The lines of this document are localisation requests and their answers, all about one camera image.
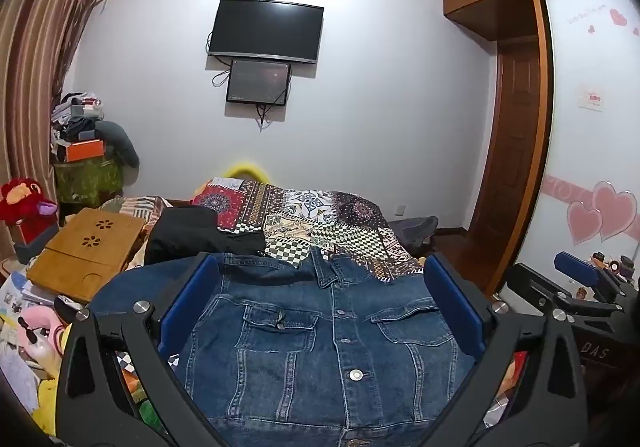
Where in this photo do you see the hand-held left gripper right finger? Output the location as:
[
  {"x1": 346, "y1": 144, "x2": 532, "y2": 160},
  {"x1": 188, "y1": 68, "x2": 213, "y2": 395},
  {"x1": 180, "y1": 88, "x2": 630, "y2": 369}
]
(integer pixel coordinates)
[{"x1": 422, "y1": 252, "x2": 588, "y2": 447}]

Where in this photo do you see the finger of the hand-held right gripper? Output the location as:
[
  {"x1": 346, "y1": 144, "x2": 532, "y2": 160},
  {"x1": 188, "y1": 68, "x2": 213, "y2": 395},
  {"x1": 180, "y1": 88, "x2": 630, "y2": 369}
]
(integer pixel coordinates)
[
  {"x1": 504, "y1": 263, "x2": 576, "y2": 324},
  {"x1": 553, "y1": 251, "x2": 623, "y2": 300}
]

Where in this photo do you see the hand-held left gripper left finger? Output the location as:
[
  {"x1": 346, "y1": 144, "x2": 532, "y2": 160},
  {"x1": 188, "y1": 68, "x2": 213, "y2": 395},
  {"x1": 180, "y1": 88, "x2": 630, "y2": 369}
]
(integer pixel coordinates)
[{"x1": 55, "y1": 252, "x2": 223, "y2": 447}]

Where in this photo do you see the blue denim jacket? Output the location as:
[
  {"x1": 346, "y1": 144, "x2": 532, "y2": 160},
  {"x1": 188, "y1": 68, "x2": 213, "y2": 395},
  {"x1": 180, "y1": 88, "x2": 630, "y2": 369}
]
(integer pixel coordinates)
[{"x1": 92, "y1": 247, "x2": 486, "y2": 447}]

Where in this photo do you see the pile of assorted clothes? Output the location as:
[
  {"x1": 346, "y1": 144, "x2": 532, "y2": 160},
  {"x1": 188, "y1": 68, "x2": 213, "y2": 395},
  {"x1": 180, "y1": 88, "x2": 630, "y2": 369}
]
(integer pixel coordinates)
[{"x1": 50, "y1": 90, "x2": 107, "y2": 149}]

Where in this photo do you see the black garment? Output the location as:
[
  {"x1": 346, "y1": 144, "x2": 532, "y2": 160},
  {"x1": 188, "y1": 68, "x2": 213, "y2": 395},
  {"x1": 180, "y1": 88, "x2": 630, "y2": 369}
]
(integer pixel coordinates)
[{"x1": 144, "y1": 207, "x2": 267, "y2": 269}]

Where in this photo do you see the dark grey bag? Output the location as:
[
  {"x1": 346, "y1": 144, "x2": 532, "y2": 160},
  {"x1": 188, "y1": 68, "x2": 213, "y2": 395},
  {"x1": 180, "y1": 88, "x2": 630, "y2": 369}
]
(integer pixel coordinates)
[{"x1": 390, "y1": 216, "x2": 440, "y2": 254}]

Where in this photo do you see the striped brown pillow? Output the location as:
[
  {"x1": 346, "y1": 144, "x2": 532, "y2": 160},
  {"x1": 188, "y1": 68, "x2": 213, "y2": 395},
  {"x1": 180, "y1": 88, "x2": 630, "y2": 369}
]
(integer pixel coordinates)
[{"x1": 102, "y1": 196, "x2": 169, "y2": 234}]

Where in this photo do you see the wooden lap desk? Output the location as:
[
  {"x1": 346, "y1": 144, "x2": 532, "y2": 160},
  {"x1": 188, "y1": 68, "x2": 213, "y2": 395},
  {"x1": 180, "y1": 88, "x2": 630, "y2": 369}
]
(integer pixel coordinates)
[{"x1": 26, "y1": 207, "x2": 147, "y2": 304}]

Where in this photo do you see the white heart-print sliding door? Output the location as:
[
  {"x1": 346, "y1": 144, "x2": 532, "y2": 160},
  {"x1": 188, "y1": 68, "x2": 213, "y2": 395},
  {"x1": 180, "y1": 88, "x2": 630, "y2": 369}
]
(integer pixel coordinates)
[{"x1": 537, "y1": 0, "x2": 640, "y2": 300}]

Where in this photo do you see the patchwork patterned blanket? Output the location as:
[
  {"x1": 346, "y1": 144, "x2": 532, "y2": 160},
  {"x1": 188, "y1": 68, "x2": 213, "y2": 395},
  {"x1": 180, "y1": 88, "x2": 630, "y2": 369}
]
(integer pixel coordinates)
[{"x1": 191, "y1": 177, "x2": 427, "y2": 286}]

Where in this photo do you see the pink plush toy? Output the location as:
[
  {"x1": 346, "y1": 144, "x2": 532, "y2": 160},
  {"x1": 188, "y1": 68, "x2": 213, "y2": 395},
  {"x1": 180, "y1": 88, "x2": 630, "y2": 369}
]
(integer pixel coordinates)
[{"x1": 15, "y1": 304, "x2": 67, "y2": 364}]

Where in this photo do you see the green patterned cabinet cover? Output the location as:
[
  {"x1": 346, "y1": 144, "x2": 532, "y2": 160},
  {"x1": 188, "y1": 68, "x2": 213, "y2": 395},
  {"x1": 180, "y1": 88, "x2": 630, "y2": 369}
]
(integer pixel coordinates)
[{"x1": 54, "y1": 157, "x2": 126, "y2": 206}]

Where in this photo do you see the yellow plush toy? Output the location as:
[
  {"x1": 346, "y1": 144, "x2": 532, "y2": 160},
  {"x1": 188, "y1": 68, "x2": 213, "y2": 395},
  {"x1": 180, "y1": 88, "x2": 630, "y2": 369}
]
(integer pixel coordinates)
[{"x1": 36, "y1": 327, "x2": 76, "y2": 439}]

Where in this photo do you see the grey storage box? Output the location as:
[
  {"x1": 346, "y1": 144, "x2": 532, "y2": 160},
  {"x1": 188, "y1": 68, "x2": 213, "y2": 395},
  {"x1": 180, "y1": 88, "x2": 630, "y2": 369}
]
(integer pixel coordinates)
[{"x1": 14, "y1": 221, "x2": 62, "y2": 266}]

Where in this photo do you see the stack of magazines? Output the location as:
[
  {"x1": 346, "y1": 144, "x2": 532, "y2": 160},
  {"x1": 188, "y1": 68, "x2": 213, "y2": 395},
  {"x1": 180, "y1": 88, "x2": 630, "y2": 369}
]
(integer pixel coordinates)
[{"x1": 0, "y1": 269, "x2": 57, "y2": 320}]

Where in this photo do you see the grey cushion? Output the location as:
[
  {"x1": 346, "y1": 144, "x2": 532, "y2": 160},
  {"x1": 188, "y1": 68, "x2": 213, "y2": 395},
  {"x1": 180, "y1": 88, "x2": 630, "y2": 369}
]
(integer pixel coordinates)
[{"x1": 93, "y1": 120, "x2": 141, "y2": 169}]

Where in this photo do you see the orange box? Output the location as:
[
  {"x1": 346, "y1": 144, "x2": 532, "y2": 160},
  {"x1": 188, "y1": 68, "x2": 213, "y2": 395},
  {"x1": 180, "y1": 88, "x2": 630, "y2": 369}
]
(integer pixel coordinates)
[{"x1": 65, "y1": 140, "x2": 107, "y2": 163}]

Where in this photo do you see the red plush toy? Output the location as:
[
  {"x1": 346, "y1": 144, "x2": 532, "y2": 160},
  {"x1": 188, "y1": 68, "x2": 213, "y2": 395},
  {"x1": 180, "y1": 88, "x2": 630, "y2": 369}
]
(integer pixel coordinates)
[{"x1": 0, "y1": 177, "x2": 59, "y2": 239}]

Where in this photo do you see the small black monitor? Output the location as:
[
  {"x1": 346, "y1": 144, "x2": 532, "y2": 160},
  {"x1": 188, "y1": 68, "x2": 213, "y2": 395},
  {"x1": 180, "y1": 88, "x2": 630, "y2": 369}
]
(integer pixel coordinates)
[{"x1": 226, "y1": 58, "x2": 292, "y2": 107}]

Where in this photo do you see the brown striped curtain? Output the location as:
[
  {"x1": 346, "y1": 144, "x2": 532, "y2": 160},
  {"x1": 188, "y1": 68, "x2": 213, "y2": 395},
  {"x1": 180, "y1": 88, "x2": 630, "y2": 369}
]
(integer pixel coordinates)
[{"x1": 0, "y1": 0, "x2": 122, "y2": 260}]

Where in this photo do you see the black television cable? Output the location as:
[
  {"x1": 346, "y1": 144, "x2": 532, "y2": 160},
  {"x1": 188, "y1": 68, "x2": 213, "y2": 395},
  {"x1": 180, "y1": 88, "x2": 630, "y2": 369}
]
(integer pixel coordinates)
[{"x1": 206, "y1": 31, "x2": 232, "y2": 89}]

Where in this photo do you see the wall-mounted black television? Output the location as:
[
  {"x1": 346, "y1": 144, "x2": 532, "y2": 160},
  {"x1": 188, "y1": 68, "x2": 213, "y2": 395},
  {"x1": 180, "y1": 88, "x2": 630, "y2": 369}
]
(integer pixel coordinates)
[{"x1": 208, "y1": 0, "x2": 325, "y2": 65}]

